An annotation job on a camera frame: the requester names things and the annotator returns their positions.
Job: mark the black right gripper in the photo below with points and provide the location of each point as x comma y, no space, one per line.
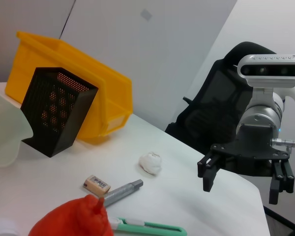
250,147

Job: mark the white paper ball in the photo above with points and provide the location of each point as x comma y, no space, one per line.
150,163

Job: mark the red-orange fruit with stem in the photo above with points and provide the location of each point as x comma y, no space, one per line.
73,218

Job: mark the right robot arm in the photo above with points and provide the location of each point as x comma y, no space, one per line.
263,115

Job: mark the mint green utility knife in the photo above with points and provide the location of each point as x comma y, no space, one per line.
147,226

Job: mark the grey marker pen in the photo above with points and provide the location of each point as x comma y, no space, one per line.
123,193

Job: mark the beige eraser with barcode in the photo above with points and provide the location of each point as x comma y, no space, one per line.
96,185

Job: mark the black mesh pen holder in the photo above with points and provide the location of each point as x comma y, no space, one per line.
51,108

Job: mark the translucent green wavy fruit plate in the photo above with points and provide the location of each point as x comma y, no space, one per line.
5,132

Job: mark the black office chair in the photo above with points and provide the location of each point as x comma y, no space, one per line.
211,105

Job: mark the yellow plastic storage bin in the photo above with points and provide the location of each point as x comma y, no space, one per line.
64,56

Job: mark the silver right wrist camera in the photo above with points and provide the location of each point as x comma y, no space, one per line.
270,70

